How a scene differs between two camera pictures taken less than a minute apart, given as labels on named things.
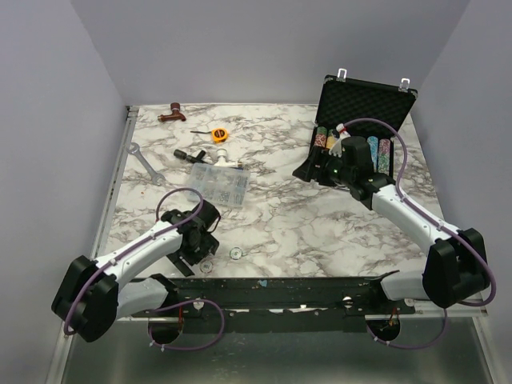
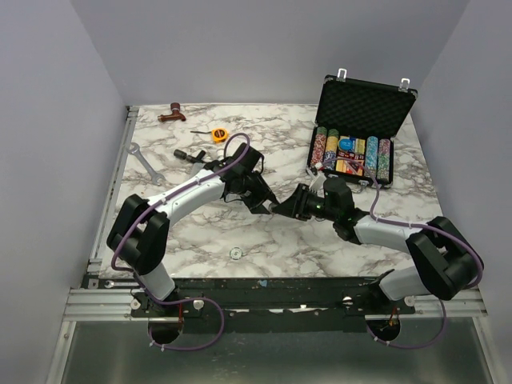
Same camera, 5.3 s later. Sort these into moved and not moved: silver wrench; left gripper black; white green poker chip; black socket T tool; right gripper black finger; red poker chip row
Moved: right gripper black finger; left gripper black
Not moved: red poker chip row; white green poker chip; black socket T tool; silver wrench
